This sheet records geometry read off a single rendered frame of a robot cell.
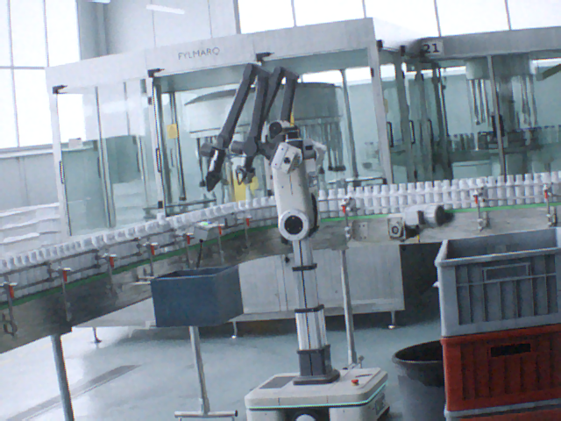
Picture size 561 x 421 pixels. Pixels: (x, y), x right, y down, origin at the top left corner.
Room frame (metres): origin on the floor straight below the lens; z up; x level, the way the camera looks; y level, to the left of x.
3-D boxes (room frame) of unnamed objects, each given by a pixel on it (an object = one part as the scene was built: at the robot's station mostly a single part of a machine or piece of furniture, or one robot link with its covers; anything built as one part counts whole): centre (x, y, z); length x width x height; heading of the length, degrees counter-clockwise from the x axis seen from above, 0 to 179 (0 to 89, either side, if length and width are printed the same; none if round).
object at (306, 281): (5.88, -0.10, 0.66); 0.11 x 0.11 x 0.40; 72
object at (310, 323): (5.88, -0.10, 0.45); 0.13 x 0.13 x 0.40; 72
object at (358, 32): (10.36, 0.06, 1.18); 2.88 x 2.73 x 2.35; 72
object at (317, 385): (5.89, -0.09, 0.24); 0.68 x 0.53 x 0.41; 72
